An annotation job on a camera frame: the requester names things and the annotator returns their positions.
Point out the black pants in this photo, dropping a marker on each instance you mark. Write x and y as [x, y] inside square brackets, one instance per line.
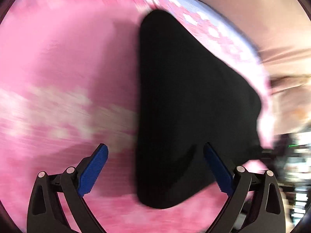
[184, 106]

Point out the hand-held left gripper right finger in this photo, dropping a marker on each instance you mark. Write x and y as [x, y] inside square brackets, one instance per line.
[218, 170]

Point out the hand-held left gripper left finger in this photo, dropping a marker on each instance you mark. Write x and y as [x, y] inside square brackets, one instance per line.
[93, 170]

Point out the pink rose-print bedsheet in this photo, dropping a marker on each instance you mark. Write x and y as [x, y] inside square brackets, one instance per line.
[68, 77]

